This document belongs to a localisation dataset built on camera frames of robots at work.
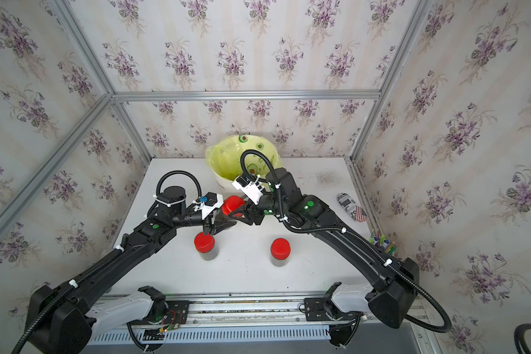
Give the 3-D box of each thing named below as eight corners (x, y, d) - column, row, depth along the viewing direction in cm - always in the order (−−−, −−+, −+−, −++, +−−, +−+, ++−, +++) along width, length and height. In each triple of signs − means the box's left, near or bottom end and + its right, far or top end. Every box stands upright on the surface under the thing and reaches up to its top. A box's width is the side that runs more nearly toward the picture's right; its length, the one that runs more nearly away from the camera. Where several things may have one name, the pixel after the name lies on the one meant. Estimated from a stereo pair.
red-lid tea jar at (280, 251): (270, 266, 84) (271, 255, 75) (270, 250, 89) (270, 237, 80) (288, 267, 85) (291, 255, 76) (287, 250, 89) (290, 237, 80)
